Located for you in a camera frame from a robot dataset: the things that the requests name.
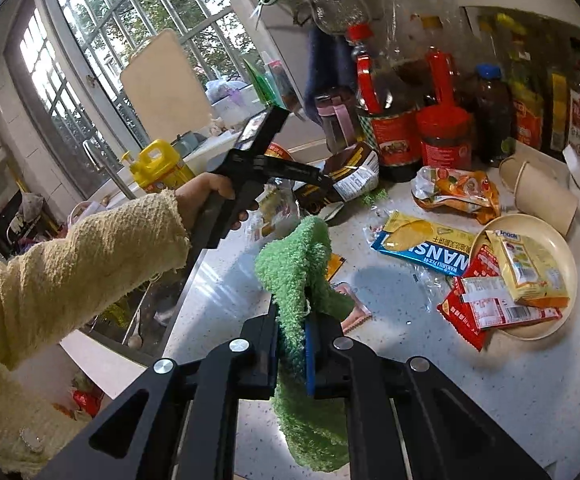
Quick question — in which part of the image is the cream plate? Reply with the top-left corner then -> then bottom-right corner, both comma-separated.
462,212 -> 578,342

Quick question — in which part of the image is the clear plastic bag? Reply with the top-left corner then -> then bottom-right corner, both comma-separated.
365,0 -> 475,91

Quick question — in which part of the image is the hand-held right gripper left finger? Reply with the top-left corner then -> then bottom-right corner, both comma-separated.
35,302 -> 281,480

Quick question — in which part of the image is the black rack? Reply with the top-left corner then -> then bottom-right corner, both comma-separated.
0,190 -> 66,261

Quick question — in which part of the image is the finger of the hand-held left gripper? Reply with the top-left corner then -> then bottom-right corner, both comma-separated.
262,156 -> 333,188

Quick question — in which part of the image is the blue towel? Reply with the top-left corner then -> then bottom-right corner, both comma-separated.
304,25 -> 365,126

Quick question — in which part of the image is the person's yellow sweater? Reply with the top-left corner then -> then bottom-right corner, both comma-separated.
0,330 -> 101,478

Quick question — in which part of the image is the green fluffy cloth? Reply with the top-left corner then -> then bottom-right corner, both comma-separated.
254,215 -> 353,472

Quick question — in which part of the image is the green packet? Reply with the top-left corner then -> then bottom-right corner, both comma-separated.
242,57 -> 275,106

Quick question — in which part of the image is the beige paper cup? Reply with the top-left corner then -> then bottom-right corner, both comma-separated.
514,162 -> 579,237
498,155 -> 560,191

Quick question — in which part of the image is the red white snack wrapper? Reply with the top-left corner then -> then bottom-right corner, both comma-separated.
437,242 -> 563,352

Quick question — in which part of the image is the large dark sauce bottle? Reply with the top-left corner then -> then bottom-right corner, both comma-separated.
347,22 -> 423,183

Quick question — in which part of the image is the wooden cutting board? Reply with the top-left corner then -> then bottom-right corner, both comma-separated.
120,28 -> 217,143

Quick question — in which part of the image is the silver mesh scrubber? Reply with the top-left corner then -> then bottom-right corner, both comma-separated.
301,0 -> 371,36

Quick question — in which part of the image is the yellow detergent jug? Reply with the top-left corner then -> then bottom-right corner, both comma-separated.
122,139 -> 195,193

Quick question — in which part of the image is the small orange wrapper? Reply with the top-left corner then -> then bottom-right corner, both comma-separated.
327,252 -> 347,281

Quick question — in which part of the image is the yellow labelled bottle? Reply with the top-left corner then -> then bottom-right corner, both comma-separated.
544,50 -> 570,156

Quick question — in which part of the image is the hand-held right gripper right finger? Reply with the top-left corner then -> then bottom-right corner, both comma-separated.
304,310 -> 553,480

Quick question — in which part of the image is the blue capped dark bottle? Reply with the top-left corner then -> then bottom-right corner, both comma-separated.
474,62 -> 515,168

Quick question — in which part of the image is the orange fruit snack packet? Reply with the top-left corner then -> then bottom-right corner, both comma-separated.
411,165 -> 500,225

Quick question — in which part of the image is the clear plastic wrapper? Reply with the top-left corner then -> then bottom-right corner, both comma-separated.
412,260 -> 458,306

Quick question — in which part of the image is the brown snack wrapper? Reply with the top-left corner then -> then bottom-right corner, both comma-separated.
292,142 -> 381,211

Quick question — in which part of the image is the person's left hand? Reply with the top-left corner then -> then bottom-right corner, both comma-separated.
175,172 -> 238,234

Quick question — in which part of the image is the pink lidded cup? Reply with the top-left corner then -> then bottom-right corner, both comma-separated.
315,87 -> 363,153

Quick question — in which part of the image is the red plastic bag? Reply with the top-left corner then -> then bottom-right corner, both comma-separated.
72,390 -> 103,418

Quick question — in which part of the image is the barred window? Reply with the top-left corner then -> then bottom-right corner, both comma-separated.
5,0 -> 281,196

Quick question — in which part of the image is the red lidded jar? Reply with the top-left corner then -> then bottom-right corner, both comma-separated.
415,47 -> 473,171

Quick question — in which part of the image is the white plastic bag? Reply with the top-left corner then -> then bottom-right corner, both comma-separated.
205,77 -> 251,126

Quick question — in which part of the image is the yellow printed wrapper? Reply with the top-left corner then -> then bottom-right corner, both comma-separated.
250,182 -> 303,241

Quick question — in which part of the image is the pink snack wrapper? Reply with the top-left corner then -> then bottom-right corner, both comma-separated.
332,282 -> 373,333

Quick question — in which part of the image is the metal faucet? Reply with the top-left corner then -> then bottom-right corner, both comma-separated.
82,137 -> 138,201

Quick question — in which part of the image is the blue yellow cracker wrapper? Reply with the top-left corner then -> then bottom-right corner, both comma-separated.
371,210 -> 478,277

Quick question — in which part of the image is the person's left forearm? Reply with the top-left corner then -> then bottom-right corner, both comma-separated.
0,190 -> 191,371

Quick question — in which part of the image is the yellow snack wrapper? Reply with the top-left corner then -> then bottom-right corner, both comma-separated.
484,229 -> 570,308

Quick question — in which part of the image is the metal sink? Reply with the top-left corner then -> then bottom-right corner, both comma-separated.
82,250 -> 205,356

